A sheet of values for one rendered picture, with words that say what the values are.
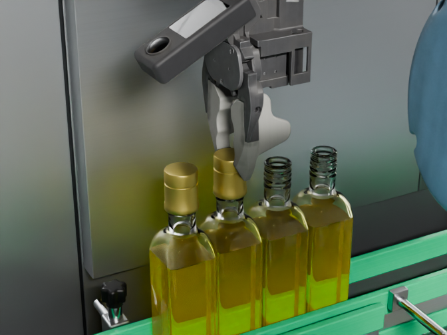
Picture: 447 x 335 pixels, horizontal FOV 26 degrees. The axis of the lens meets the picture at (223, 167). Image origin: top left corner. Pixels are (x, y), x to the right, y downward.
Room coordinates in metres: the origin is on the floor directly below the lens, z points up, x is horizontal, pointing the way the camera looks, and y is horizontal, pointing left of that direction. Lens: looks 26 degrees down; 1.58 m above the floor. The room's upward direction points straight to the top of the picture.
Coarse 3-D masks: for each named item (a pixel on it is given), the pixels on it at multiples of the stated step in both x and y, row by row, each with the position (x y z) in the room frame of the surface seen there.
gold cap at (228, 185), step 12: (216, 156) 0.89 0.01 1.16; (228, 156) 0.89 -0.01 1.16; (216, 168) 0.88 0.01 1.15; (228, 168) 0.88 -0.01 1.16; (216, 180) 0.88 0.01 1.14; (228, 180) 0.88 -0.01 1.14; (240, 180) 0.88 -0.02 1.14; (216, 192) 0.88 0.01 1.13; (228, 192) 0.88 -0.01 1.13; (240, 192) 0.88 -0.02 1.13
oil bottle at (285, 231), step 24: (264, 216) 0.90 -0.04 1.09; (288, 216) 0.90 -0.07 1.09; (264, 240) 0.89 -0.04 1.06; (288, 240) 0.90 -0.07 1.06; (264, 264) 0.89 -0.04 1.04; (288, 264) 0.90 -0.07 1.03; (264, 288) 0.89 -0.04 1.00; (288, 288) 0.90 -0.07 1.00; (264, 312) 0.89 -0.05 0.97; (288, 312) 0.90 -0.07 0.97
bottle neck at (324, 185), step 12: (312, 156) 0.94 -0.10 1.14; (324, 156) 0.94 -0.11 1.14; (336, 156) 0.94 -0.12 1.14; (312, 168) 0.94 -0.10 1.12; (324, 168) 0.93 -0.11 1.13; (336, 168) 0.94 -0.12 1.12; (312, 180) 0.94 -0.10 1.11; (324, 180) 0.93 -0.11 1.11; (312, 192) 0.94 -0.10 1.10; (324, 192) 0.94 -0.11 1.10
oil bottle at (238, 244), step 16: (208, 224) 0.89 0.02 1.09; (224, 224) 0.88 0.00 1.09; (240, 224) 0.88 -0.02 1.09; (256, 224) 0.89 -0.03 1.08; (224, 240) 0.86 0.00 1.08; (240, 240) 0.87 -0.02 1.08; (256, 240) 0.88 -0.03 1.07; (224, 256) 0.86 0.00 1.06; (240, 256) 0.87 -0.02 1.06; (256, 256) 0.88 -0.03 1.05; (224, 272) 0.86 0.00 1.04; (240, 272) 0.87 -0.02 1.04; (256, 272) 0.88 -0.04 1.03; (224, 288) 0.86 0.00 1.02; (240, 288) 0.87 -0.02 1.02; (256, 288) 0.88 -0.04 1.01; (224, 304) 0.86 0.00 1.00; (240, 304) 0.87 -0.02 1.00; (256, 304) 0.88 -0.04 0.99; (224, 320) 0.86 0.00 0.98; (240, 320) 0.87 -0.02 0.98; (256, 320) 0.88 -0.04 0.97
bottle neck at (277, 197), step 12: (276, 156) 0.93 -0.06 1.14; (264, 168) 0.92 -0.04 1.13; (276, 168) 0.91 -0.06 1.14; (288, 168) 0.91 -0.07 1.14; (264, 180) 0.92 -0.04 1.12; (276, 180) 0.91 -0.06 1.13; (288, 180) 0.91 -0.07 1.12; (264, 192) 0.92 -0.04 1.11; (276, 192) 0.91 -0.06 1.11; (288, 192) 0.91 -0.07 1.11; (276, 204) 0.91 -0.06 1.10; (288, 204) 0.91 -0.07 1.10
